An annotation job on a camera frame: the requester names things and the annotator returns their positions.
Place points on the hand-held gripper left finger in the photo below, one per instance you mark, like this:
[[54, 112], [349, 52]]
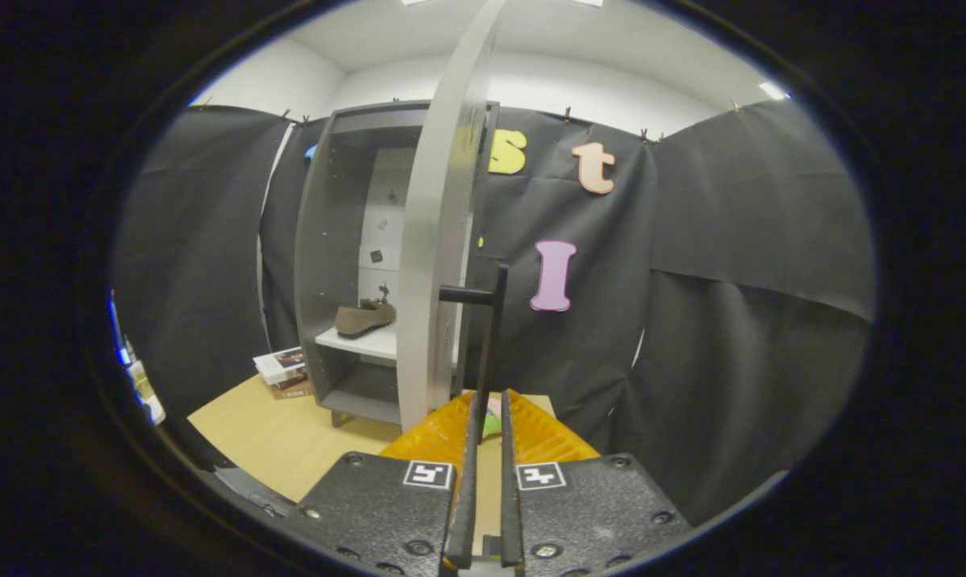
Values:
[[465, 513]]

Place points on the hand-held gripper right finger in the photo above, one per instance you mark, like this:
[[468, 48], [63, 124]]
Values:
[[511, 505]]

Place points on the brown fuzzy shoe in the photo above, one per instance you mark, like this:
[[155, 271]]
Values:
[[362, 319]]

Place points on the beige shoe cabinet door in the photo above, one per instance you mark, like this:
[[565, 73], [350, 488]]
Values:
[[434, 240]]

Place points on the grey shoe cabinet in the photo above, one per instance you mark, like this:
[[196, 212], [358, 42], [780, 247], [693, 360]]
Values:
[[322, 240]]

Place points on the green and pink item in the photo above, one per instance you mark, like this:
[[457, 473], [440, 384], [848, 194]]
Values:
[[492, 423]]

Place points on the brown book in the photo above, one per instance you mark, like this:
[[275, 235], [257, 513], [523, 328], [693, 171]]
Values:
[[293, 392]]

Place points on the white book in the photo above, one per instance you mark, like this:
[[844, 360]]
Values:
[[278, 365]]

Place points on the colourful clutter pile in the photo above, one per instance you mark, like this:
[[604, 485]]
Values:
[[146, 393]]

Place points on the black backdrop cloth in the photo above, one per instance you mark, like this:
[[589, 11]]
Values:
[[731, 240]]

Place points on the small ceiling light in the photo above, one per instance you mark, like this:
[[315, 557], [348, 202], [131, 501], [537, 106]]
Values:
[[774, 90]]

